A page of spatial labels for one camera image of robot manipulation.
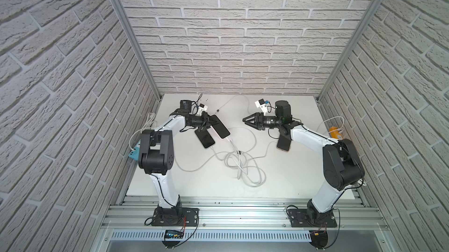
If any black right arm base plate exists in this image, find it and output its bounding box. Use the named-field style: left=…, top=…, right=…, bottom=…
left=286, top=208, right=338, bottom=228

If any orange power strip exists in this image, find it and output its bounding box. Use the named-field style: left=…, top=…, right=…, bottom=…
left=329, top=126, right=344, bottom=140

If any phone with light green case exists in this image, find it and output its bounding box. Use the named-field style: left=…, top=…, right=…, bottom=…
left=195, top=129, right=215, bottom=149

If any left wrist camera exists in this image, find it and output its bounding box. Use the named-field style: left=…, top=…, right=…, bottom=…
left=194, top=103, right=208, bottom=116

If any long white charging cable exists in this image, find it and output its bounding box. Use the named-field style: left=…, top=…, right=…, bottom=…
left=210, top=95, right=346, bottom=188

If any black round connector below rail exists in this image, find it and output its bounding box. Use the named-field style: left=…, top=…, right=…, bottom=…
left=309, top=230, right=329, bottom=250

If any white cable from teal strip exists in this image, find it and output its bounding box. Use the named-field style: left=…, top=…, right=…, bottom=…
left=173, top=142, right=232, bottom=172

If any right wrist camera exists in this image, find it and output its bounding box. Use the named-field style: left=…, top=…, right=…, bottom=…
left=255, top=99, right=272, bottom=115

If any bundled white power cord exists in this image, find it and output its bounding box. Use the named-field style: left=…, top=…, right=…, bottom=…
left=127, top=112, right=159, bottom=151

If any aluminium corner post left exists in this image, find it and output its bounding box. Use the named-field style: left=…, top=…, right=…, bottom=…
left=110, top=0, right=161, bottom=103

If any aluminium corner post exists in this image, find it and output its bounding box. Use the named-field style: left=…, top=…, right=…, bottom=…
left=110, top=0, right=161, bottom=103
left=316, top=0, right=383, bottom=105

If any phone with pink case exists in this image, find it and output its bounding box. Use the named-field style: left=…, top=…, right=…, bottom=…
left=209, top=115, right=230, bottom=139

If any aluminium corner post right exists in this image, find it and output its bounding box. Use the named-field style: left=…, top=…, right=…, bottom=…
left=316, top=0, right=383, bottom=105

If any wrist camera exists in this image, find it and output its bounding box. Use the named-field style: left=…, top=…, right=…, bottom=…
left=255, top=99, right=272, bottom=115
left=194, top=103, right=208, bottom=116

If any aluminium front rail frame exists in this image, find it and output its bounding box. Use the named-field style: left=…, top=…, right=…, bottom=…
left=91, top=192, right=399, bottom=252

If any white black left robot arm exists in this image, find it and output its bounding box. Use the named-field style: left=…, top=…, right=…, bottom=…
left=138, top=100, right=217, bottom=209

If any phone with black case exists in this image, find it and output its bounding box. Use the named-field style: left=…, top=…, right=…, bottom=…
left=277, top=134, right=292, bottom=151

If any teal power strip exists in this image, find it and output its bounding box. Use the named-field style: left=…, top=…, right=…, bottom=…
left=128, top=144, right=140, bottom=161

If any small green circuit board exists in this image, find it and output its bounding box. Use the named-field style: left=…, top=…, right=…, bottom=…
left=164, top=229, right=185, bottom=240

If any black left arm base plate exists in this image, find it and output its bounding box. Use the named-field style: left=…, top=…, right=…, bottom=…
left=150, top=206, right=199, bottom=227

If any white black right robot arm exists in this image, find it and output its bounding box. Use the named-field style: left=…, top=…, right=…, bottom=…
left=242, top=101, right=365, bottom=223

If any white perforated cable duct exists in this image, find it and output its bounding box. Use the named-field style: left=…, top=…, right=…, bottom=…
left=109, top=229, right=311, bottom=243

